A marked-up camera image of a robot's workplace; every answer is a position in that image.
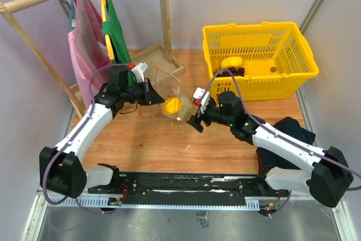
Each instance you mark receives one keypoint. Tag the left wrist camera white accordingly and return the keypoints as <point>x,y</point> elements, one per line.
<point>138,71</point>

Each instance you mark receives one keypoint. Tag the green cabbage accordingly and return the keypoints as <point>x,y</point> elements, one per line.
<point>185,108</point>

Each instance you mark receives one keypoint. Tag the pink shirt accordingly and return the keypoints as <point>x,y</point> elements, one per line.
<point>87,48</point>

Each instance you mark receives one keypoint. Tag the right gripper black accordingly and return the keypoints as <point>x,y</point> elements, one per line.
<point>195,121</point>

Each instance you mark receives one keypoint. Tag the dark navy cloth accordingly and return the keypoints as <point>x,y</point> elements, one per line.
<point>292,128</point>

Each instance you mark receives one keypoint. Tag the yellow hanger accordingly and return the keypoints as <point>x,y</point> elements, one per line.
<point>107,38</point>

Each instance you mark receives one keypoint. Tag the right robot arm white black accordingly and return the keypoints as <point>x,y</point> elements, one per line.
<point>324,174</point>

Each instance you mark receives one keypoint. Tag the yellow mango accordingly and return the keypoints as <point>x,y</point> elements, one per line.
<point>233,61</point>

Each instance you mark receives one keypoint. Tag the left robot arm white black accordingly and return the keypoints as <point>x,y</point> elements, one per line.
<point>60,167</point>

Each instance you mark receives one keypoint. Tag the green shirt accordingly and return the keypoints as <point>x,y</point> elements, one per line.
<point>113,27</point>

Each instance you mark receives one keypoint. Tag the clear zip top bag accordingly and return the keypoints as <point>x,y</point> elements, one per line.
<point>167,85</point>

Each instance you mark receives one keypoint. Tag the yellow bell pepper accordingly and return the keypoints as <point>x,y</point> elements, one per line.
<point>172,106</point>

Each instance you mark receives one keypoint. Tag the aluminium frame rail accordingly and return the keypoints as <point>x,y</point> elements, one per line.
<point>298,218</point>

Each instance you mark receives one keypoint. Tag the dark red grapes bunch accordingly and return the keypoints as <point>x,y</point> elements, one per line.
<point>231,71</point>

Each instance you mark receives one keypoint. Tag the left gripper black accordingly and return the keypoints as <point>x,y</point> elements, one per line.
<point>150,96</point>

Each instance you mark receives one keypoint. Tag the teal hanger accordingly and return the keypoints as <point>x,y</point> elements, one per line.
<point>69,6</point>

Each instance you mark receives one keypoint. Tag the yellow plastic basket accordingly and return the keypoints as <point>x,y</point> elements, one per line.
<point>262,46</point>

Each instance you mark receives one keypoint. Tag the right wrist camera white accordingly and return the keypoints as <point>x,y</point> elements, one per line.
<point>201,98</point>

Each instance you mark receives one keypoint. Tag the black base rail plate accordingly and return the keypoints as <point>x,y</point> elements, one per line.
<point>187,190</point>

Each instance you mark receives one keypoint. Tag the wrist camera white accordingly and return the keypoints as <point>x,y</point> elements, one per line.
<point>201,98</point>
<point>138,71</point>

